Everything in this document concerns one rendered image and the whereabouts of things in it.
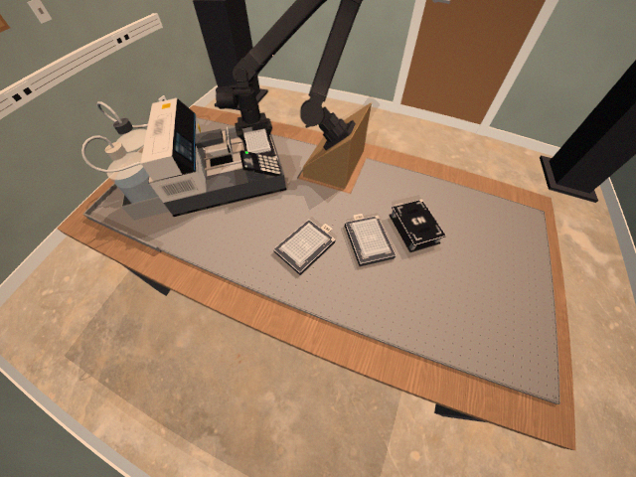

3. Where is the white microplate with grid of square wells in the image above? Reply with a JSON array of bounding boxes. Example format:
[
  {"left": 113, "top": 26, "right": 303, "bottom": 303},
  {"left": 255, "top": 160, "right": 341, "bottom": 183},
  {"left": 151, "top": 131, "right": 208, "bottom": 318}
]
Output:
[
  {"left": 352, "top": 219, "right": 390, "bottom": 257},
  {"left": 244, "top": 129, "right": 271, "bottom": 154},
  {"left": 281, "top": 224, "right": 327, "bottom": 265}
]

